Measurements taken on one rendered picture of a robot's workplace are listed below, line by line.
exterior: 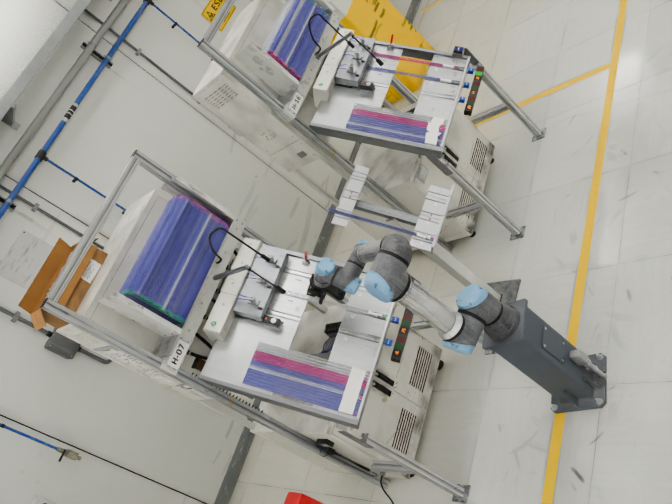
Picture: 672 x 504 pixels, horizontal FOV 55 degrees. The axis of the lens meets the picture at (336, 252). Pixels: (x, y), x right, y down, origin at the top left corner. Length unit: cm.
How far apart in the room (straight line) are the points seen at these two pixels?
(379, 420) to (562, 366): 92
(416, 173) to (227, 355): 150
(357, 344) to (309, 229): 248
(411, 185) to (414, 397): 115
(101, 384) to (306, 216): 204
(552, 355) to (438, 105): 151
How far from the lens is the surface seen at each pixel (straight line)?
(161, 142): 470
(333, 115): 352
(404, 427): 330
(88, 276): 303
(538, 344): 265
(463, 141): 405
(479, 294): 245
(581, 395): 294
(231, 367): 285
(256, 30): 372
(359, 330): 282
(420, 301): 229
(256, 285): 292
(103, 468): 426
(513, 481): 303
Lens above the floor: 233
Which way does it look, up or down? 27 degrees down
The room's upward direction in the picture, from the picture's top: 54 degrees counter-clockwise
